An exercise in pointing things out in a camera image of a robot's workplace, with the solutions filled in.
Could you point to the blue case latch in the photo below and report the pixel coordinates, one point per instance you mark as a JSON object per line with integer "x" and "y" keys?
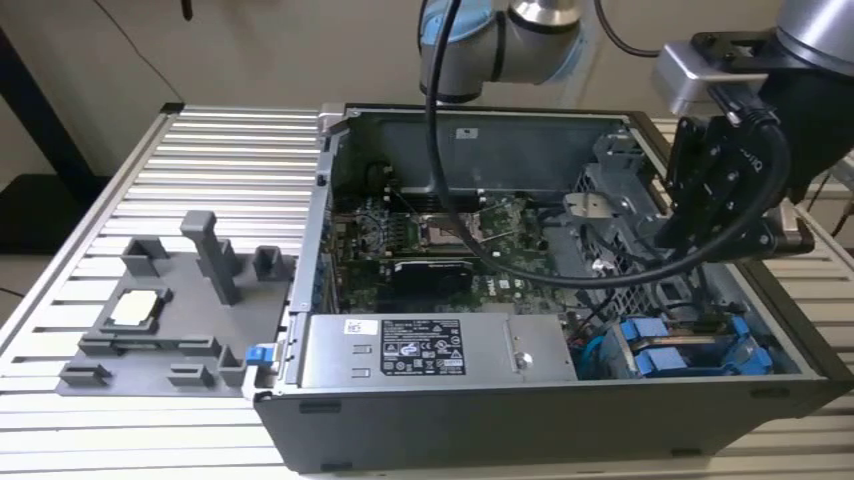
{"x": 259, "y": 356}

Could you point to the hard disk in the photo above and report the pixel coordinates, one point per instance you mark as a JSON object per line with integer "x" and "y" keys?
{"x": 674, "y": 345}

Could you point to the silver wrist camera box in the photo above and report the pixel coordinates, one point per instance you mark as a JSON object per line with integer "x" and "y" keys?
{"x": 687, "y": 75}

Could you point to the black graphics card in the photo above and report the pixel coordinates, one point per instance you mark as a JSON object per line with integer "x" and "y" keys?
{"x": 429, "y": 280}

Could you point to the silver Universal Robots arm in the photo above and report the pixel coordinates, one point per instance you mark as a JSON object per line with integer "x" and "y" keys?
{"x": 460, "y": 65}

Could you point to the small black wall object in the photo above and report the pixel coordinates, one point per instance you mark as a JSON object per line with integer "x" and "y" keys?
{"x": 186, "y": 9}

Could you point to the silver CPU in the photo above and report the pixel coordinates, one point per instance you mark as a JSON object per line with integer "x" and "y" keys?
{"x": 134, "y": 307}

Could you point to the blue carrier in bay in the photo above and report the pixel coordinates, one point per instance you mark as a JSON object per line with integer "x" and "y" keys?
{"x": 660, "y": 364}

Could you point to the green motherboard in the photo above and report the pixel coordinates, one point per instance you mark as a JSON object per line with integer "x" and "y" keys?
{"x": 513, "y": 295}

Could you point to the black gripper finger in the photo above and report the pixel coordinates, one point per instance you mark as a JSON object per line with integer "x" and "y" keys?
{"x": 687, "y": 160}
{"x": 730, "y": 200}

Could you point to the open grey PC case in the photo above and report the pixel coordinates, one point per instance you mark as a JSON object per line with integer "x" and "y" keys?
{"x": 467, "y": 430}

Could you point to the silver side wrist camera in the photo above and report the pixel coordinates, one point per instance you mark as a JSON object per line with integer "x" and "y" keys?
{"x": 790, "y": 235}

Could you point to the white label sticker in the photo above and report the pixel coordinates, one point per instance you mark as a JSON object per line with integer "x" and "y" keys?
{"x": 467, "y": 133}

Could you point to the CPU socket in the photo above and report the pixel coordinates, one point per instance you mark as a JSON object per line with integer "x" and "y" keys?
{"x": 440, "y": 232}

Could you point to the grey parts rack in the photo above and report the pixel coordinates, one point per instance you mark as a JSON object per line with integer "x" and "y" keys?
{"x": 193, "y": 320}

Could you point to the silver power supply unit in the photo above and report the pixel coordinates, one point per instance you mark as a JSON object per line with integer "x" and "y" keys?
{"x": 433, "y": 350}

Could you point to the black furniture frame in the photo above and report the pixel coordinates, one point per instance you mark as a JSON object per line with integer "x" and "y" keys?
{"x": 46, "y": 125}

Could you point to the metal disk bay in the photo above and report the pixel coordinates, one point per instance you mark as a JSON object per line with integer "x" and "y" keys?
{"x": 620, "y": 165}

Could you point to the silver metal bracket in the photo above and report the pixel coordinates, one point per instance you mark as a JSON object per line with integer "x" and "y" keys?
{"x": 589, "y": 206}

